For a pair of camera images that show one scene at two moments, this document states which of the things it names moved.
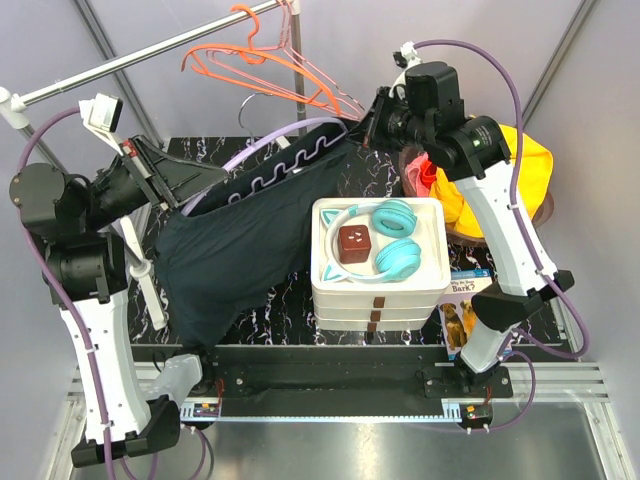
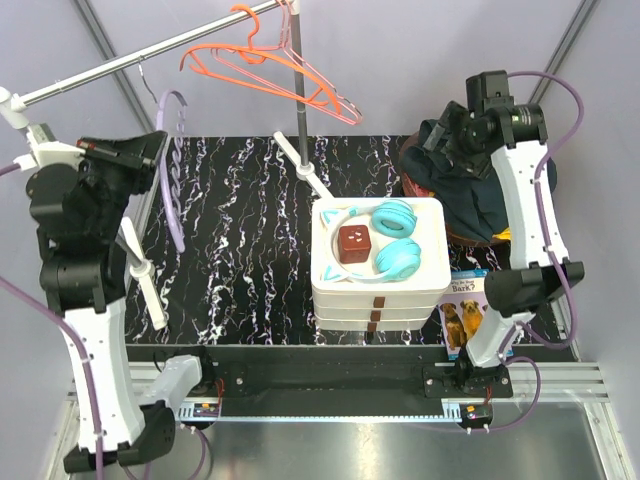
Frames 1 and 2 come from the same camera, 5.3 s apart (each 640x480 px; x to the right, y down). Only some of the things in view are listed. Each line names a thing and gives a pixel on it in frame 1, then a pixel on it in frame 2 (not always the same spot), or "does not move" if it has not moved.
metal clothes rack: (13, 106) does not move
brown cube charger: (354, 243) does not move
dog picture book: (456, 313) does not move
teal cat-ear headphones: (398, 258) does not move
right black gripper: (370, 131) to (477, 165)
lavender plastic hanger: (268, 141) to (172, 121)
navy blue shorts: (217, 262) to (469, 204)
